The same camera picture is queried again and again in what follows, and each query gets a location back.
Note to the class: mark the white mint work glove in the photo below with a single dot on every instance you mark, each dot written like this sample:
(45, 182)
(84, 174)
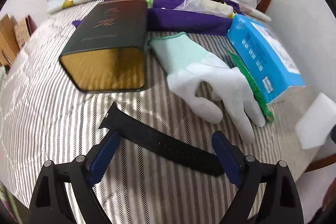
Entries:
(201, 78)

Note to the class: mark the purple towel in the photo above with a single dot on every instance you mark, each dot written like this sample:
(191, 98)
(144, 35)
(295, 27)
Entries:
(163, 17)

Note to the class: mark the wooden headboard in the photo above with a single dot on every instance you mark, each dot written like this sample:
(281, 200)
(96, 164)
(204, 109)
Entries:
(9, 46)

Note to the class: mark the rolled patterned paper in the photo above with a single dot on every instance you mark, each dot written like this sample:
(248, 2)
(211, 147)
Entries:
(69, 3)

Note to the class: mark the brown patterned notebook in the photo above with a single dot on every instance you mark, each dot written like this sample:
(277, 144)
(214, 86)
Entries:
(23, 31)

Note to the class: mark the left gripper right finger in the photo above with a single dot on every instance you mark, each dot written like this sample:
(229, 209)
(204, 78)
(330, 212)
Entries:
(230, 157)

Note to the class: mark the yellow black mesh pouch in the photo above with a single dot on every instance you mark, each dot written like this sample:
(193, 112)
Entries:
(219, 8)

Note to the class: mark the dark green tea tin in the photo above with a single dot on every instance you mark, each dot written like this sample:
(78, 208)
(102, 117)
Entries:
(108, 50)

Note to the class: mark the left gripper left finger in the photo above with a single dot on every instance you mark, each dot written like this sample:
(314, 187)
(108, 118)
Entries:
(100, 156)

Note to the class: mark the green snack packet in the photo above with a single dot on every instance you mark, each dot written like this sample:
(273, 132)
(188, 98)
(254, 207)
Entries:
(254, 87)

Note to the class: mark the white sponge block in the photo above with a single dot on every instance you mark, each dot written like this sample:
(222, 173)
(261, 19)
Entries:
(316, 124)

